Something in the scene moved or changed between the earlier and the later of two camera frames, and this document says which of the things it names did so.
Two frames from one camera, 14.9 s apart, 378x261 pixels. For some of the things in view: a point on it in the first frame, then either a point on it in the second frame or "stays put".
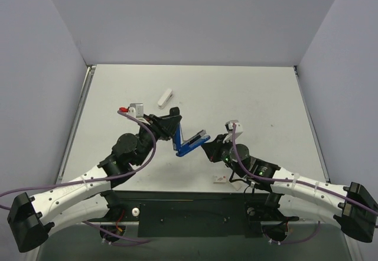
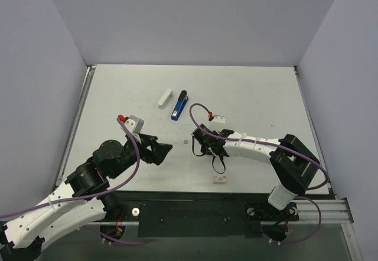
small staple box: (218, 179) stays put
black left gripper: (161, 124) -> (148, 149)
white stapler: (165, 98) stays put
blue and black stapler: (183, 147) -> (180, 105)
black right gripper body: (218, 147) -> (199, 140)
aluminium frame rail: (87, 82) stays put
